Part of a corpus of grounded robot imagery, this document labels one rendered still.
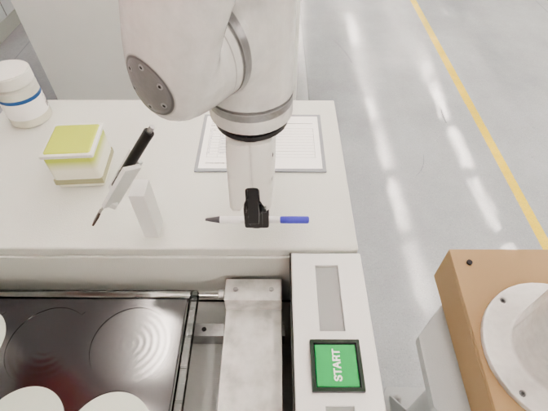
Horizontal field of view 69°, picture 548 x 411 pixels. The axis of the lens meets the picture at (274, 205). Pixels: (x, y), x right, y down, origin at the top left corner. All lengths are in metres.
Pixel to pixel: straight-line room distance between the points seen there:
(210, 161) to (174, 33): 0.41
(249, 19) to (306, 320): 0.33
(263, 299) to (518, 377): 0.33
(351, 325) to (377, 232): 1.34
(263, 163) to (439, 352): 0.41
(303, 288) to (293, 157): 0.23
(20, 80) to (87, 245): 0.32
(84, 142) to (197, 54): 0.40
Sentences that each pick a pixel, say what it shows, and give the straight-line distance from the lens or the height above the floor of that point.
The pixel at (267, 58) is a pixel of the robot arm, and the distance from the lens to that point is 0.34.
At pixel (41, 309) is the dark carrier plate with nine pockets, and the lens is 0.65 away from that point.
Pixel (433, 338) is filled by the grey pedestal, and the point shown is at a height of 0.82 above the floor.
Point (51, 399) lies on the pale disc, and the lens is 0.58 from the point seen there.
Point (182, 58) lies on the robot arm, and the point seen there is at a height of 1.28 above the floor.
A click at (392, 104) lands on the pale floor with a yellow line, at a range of 2.56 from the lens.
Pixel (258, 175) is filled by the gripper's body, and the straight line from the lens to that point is 0.41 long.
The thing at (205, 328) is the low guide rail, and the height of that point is 0.85.
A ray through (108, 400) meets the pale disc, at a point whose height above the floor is 0.90.
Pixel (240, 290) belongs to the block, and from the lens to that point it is 0.57.
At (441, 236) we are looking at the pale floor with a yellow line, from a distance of 1.90.
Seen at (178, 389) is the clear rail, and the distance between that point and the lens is 0.54.
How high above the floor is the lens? 1.41
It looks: 49 degrees down
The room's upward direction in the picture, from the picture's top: straight up
